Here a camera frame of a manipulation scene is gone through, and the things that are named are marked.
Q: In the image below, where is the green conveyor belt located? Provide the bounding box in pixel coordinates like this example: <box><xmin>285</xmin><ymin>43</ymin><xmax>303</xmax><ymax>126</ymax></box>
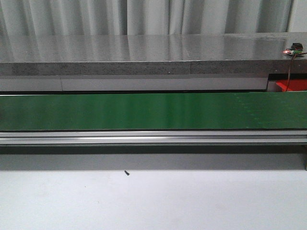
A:
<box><xmin>0</xmin><ymin>92</ymin><xmax>307</xmax><ymax>131</ymax></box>

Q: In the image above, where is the small black sensor box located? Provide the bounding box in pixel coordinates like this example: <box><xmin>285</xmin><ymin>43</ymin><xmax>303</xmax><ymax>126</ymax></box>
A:
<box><xmin>291</xmin><ymin>43</ymin><xmax>303</xmax><ymax>51</ymax></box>

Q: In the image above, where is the small green circuit board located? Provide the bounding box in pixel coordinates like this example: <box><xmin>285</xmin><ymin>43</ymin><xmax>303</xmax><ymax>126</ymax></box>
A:
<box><xmin>283</xmin><ymin>48</ymin><xmax>307</xmax><ymax>57</ymax></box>

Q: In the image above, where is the aluminium conveyor frame rail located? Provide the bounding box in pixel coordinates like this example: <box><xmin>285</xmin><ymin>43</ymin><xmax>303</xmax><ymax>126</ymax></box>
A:
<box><xmin>0</xmin><ymin>130</ymin><xmax>307</xmax><ymax>145</ymax></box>

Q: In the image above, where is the red black wire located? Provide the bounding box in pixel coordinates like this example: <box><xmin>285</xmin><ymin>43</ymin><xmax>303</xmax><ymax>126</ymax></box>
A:
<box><xmin>285</xmin><ymin>53</ymin><xmax>307</xmax><ymax>92</ymax></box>

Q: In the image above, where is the grey stone counter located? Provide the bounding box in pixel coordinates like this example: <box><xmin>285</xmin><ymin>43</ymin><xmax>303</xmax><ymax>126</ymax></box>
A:
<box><xmin>0</xmin><ymin>32</ymin><xmax>307</xmax><ymax>76</ymax></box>

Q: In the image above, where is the grey pleated curtain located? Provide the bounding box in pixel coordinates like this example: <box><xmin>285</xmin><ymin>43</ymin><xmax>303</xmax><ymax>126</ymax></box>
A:
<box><xmin>0</xmin><ymin>0</ymin><xmax>293</xmax><ymax>36</ymax></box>

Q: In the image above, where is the red plastic tray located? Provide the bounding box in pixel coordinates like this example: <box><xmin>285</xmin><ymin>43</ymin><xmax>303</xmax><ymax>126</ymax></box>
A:
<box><xmin>276</xmin><ymin>80</ymin><xmax>307</xmax><ymax>92</ymax></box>

